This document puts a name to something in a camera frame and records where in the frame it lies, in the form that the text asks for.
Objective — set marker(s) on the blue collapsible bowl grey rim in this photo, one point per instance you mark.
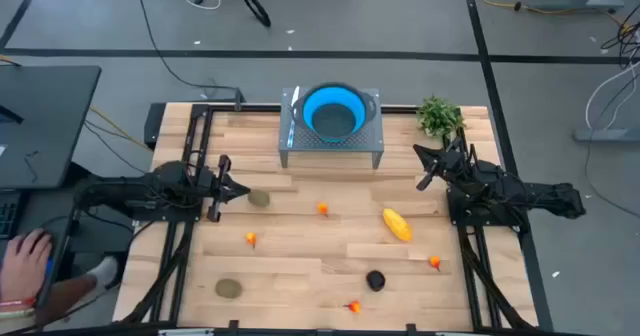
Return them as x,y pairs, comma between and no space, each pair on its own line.
357,103

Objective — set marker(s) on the brown kiwi fruit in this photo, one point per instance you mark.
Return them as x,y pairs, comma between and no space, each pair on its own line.
228,288
259,198

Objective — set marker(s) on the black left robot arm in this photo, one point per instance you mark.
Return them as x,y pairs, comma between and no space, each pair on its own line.
125,193

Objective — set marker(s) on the dark grey side desk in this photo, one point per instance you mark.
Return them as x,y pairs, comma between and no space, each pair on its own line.
40,211

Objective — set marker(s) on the yellow corn cob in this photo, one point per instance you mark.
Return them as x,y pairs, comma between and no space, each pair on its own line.
397,224

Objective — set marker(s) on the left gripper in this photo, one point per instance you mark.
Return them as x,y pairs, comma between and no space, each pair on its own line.
220,211

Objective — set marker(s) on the black desk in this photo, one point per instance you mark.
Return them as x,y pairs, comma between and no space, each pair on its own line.
50,126

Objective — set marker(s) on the small orange toy fruit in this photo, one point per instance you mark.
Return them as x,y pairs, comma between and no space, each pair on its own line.
323,208
435,262
354,306
251,238

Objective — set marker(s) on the grey perforated metal stand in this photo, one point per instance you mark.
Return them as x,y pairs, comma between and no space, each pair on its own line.
371,142

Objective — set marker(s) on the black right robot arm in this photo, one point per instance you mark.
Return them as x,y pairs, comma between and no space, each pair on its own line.
525,196

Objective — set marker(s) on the black keyboard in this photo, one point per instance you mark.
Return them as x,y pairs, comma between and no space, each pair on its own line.
7,221

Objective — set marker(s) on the white blue patterned strip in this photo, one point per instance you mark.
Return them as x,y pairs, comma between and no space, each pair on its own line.
291,132

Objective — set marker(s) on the dark round fruit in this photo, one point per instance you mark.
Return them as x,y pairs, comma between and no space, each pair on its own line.
375,280

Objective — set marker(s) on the green potted plant white pot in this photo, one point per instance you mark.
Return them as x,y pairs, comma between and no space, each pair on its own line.
440,117

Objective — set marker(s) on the person's leg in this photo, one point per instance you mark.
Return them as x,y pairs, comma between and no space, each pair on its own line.
65,298

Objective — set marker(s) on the person's shoe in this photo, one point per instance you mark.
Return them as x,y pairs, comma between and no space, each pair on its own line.
105,272

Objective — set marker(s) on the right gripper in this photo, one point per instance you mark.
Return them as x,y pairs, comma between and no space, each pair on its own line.
452,161

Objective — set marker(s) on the person's hand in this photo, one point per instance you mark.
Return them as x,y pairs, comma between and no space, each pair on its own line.
25,263

